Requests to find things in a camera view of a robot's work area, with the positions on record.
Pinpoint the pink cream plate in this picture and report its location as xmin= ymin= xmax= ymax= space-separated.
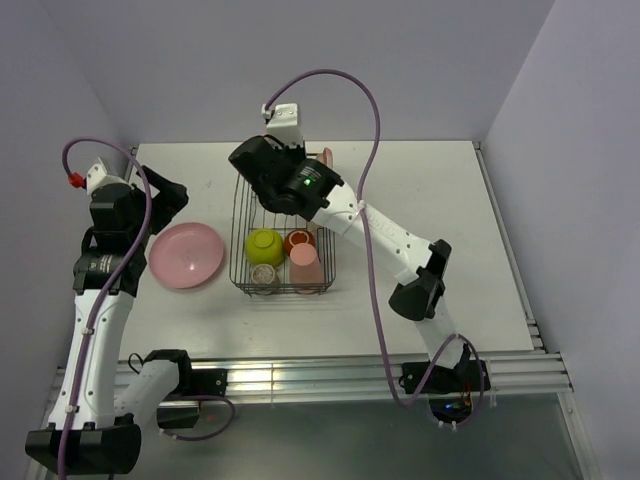
xmin=316 ymin=147 xmax=334 ymax=169

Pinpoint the pink plastic plate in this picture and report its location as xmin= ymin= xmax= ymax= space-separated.
xmin=148 ymin=222 xmax=225 ymax=290

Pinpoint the orange black mug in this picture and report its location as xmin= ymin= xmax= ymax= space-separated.
xmin=283 ymin=229 xmax=316 ymax=256

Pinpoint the lime green bowl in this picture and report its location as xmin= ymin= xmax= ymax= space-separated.
xmin=244 ymin=228 xmax=285 ymax=267

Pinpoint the salmon pink cup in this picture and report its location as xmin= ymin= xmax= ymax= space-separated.
xmin=289 ymin=243 xmax=324 ymax=294

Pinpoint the speckled ceramic small cup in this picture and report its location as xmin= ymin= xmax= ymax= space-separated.
xmin=250 ymin=264 xmax=280 ymax=295

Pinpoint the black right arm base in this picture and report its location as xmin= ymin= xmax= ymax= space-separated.
xmin=394 ymin=359 xmax=494 ymax=396

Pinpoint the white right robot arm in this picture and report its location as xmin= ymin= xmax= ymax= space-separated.
xmin=229 ymin=135 xmax=455 ymax=357

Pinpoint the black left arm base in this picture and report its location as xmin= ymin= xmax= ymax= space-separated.
xmin=156 ymin=368 xmax=228 ymax=430

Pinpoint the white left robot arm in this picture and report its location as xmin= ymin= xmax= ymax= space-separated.
xmin=25 ymin=163 xmax=195 ymax=478

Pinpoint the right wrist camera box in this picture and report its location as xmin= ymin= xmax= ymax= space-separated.
xmin=261 ymin=103 xmax=304 ymax=149

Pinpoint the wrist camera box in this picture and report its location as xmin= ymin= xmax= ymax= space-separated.
xmin=261 ymin=103 xmax=304 ymax=149
xmin=68 ymin=157 xmax=125 ymax=196

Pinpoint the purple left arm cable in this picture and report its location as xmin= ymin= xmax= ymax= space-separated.
xmin=57 ymin=138 xmax=154 ymax=480

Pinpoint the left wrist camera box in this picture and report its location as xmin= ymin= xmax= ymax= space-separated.
xmin=68 ymin=157 xmax=125 ymax=196

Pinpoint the black wire dish rack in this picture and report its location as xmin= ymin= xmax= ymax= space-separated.
xmin=229 ymin=177 xmax=336 ymax=296

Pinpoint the aluminium frame rail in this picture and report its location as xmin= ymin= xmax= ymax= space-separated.
xmin=49 ymin=352 xmax=574 ymax=406

